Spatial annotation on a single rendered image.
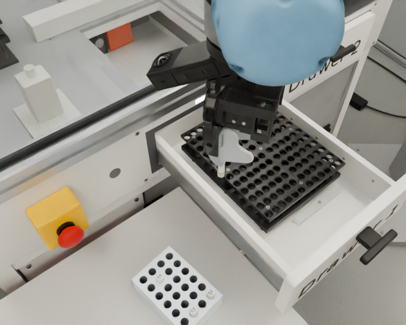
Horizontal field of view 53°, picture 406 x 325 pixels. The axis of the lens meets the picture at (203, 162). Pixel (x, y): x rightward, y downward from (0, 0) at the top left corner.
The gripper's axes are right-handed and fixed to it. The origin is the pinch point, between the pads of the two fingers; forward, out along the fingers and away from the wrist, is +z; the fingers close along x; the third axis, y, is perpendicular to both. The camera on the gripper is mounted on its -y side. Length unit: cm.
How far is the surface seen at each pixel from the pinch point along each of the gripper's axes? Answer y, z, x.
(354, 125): 35, 101, 117
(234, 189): 2.7, 9.1, 1.1
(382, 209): 24.3, 6.0, 2.4
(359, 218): 21.2, 5.9, -0.4
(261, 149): 4.9, 8.8, 10.2
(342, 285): 39, 99, 33
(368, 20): 19, 7, 53
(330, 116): 18, 42, 57
